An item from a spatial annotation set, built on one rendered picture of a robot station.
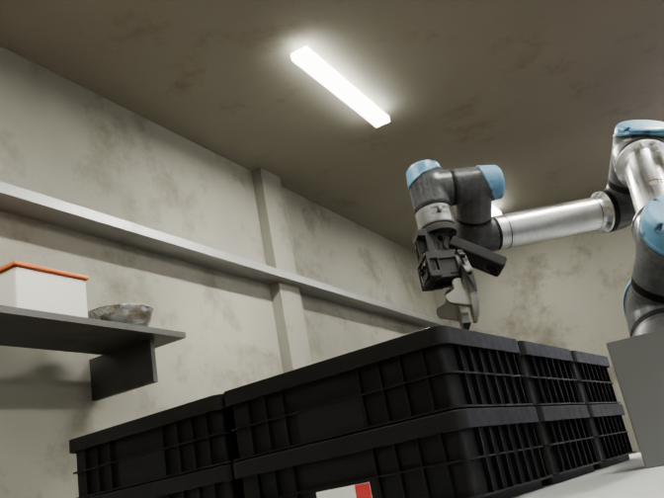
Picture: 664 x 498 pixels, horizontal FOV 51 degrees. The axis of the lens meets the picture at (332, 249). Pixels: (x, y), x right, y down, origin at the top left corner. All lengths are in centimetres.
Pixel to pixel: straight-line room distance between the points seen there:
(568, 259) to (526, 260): 50
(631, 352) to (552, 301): 746
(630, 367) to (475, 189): 49
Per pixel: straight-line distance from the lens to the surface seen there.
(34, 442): 366
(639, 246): 127
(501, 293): 880
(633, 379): 118
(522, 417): 110
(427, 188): 142
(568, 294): 861
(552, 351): 135
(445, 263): 134
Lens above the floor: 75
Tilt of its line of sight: 19 degrees up
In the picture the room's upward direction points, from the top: 11 degrees counter-clockwise
